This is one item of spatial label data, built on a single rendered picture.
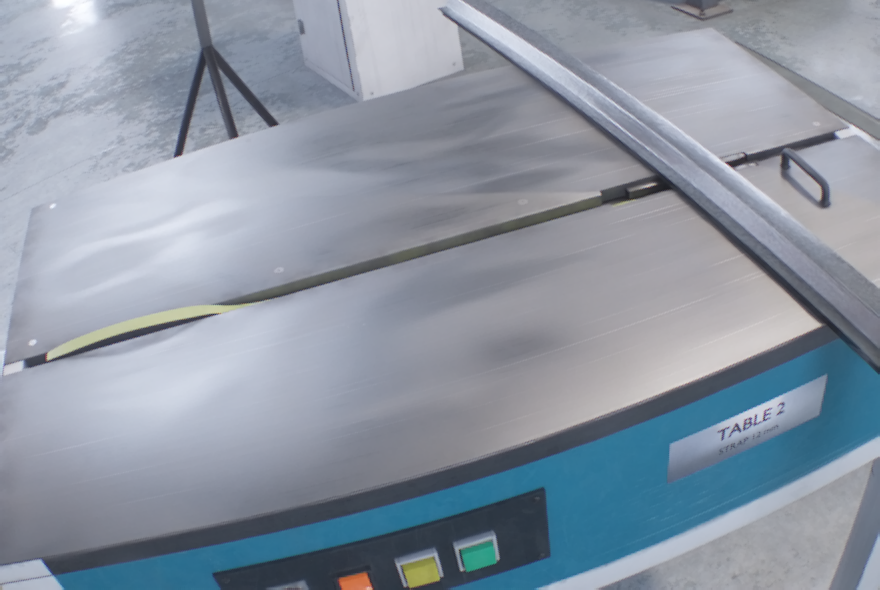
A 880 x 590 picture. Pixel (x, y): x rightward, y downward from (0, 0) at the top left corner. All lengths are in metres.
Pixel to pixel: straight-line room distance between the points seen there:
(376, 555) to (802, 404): 0.36
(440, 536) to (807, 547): 0.91
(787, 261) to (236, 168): 0.58
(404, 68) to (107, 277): 2.04
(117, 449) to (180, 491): 0.08
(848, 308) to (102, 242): 0.72
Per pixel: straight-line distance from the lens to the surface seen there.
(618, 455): 0.68
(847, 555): 1.18
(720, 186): 0.82
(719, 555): 1.46
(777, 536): 1.49
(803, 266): 0.75
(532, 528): 0.70
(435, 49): 2.89
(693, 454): 0.73
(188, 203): 0.98
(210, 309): 0.81
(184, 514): 0.64
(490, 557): 0.69
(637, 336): 0.70
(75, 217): 1.05
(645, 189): 0.88
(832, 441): 0.85
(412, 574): 0.68
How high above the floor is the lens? 1.19
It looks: 34 degrees down
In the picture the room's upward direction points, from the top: 9 degrees counter-clockwise
